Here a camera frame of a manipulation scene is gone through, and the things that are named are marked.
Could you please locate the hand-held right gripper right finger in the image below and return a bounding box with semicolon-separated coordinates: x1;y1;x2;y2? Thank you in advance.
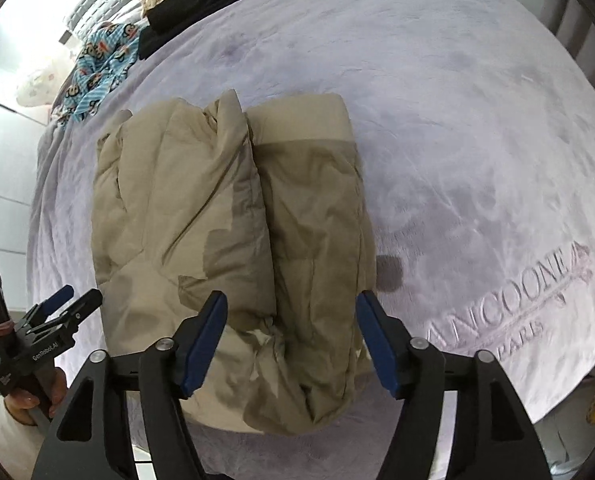
356;290;553;480

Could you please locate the black cloth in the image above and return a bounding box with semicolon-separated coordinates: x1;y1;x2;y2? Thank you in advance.
138;0;308;60

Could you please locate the grey striped bedding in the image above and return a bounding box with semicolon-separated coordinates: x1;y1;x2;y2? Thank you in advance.
60;0;146;41

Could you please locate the person's left forearm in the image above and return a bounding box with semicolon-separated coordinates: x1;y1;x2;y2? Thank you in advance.
0;407;53;480

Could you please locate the white drawer cabinet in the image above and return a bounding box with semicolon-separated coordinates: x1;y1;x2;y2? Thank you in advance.
0;90;48;261

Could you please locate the lavender plush blanket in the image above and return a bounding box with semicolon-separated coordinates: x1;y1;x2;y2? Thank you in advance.
25;0;595;480

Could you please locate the person's left hand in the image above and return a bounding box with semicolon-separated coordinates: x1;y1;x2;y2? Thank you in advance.
5;367;69;427

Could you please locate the white patterned pillow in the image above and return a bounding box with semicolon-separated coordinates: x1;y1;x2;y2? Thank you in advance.
16;55;76;109

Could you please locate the blue cartoon printed cloth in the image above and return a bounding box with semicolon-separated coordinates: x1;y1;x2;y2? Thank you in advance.
52;21;141;128

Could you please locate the beige padded jacket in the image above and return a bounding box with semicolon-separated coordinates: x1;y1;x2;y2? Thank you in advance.
92;89;378;436

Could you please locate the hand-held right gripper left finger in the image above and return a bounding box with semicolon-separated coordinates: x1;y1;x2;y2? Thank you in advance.
30;290;228;480

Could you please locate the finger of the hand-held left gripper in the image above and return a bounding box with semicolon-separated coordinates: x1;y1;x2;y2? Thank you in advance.
28;285;76;322
42;288;104;333

